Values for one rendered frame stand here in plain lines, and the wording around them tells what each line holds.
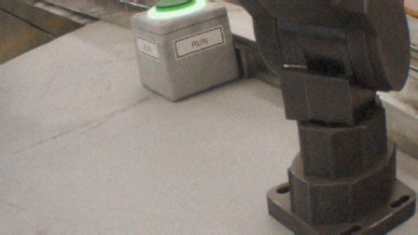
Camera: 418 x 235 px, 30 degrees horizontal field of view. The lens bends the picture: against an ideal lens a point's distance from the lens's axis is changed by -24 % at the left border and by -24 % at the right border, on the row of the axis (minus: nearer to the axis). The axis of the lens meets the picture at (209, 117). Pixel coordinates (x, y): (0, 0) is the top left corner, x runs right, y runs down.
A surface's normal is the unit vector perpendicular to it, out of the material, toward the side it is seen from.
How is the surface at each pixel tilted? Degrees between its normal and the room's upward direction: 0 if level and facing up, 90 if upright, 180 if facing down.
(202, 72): 90
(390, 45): 90
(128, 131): 0
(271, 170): 0
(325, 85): 90
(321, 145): 90
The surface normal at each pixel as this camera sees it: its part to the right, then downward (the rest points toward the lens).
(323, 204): -0.53, 0.41
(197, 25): 0.48, 0.26
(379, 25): 0.82, 0.08
